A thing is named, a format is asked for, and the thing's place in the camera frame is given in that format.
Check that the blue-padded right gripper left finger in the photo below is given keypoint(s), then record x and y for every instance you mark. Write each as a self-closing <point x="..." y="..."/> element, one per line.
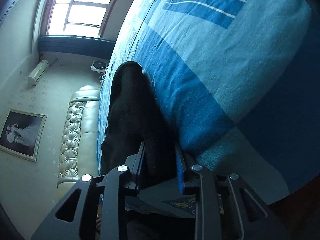
<point x="75" y="215"/>

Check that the small white desk fan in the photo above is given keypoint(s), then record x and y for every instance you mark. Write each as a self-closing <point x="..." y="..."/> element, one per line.
<point x="99" y="66"/>

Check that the blue patterned bed sheet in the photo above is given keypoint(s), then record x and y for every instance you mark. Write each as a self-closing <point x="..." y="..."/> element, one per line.
<point x="236" y="80"/>

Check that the left blue curtain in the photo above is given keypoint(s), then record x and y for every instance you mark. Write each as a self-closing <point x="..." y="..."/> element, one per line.
<point x="80" y="45"/>

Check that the white wall air conditioner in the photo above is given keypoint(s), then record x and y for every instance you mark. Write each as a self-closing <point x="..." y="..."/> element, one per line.
<point x="38" y="71"/>

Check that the framed wedding photo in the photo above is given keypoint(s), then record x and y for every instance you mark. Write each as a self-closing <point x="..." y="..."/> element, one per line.
<point x="21" y="134"/>

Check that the black pants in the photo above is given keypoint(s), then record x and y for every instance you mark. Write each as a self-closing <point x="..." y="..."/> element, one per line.
<point x="134" y="118"/>

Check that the bright bedroom window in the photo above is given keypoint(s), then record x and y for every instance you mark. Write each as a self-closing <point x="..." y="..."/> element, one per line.
<point x="85" y="18"/>

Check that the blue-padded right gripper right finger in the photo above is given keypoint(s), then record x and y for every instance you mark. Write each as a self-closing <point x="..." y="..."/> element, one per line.
<point x="226" y="206"/>

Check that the cream tufted leather headboard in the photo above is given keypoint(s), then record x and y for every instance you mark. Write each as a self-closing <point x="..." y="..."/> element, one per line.
<point x="78" y="151"/>

